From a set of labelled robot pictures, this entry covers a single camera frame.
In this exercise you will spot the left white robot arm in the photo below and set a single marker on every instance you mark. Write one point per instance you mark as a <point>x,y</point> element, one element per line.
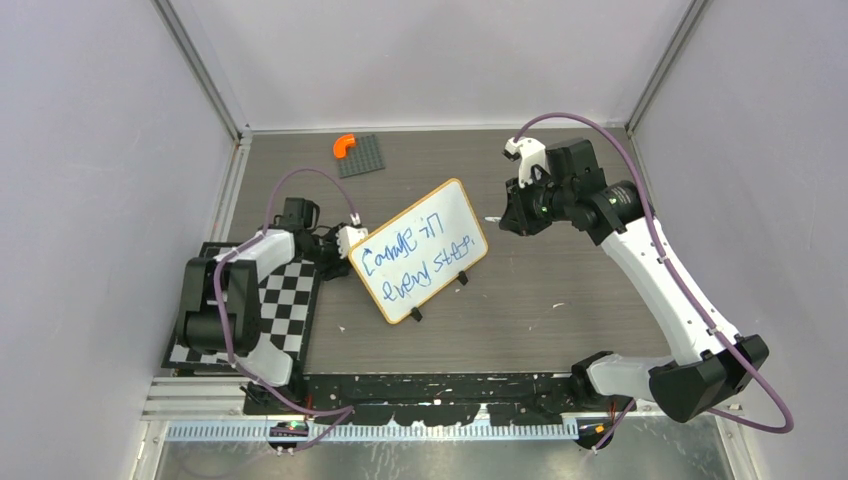
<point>220,307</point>

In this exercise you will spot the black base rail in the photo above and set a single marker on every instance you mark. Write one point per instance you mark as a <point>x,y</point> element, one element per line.
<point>510,399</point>

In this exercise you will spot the yellow framed whiteboard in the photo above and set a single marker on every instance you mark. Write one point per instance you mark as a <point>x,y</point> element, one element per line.
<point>419,252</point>

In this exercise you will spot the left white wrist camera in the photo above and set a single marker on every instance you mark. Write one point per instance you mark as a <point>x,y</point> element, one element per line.
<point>349,235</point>

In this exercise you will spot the grey studded baseplate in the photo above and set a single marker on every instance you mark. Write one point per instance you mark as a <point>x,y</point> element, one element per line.
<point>365,157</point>

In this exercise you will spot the black white checkerboard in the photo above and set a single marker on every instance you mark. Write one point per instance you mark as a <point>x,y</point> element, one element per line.
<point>278,313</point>

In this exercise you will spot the orange curved plastic piece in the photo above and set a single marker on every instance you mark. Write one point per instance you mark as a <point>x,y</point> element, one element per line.
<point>343,145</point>

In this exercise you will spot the white slotted cable duct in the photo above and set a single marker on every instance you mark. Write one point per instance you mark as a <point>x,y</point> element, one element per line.
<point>301,431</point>

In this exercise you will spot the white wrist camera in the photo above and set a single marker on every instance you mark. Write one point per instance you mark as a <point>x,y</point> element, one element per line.
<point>531,155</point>
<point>349,235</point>

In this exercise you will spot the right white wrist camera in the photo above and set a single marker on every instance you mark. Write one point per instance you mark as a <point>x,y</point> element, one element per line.
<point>531,155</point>

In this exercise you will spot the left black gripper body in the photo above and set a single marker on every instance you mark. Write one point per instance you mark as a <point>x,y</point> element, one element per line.
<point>324,253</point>

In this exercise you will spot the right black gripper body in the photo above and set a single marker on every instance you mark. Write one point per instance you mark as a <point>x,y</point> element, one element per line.
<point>540,202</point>

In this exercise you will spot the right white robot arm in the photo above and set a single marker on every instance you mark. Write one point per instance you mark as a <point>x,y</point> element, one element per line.
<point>705,365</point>

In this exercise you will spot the metal wire whiteboard stand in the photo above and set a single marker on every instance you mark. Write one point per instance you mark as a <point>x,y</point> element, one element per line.
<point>457,283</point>

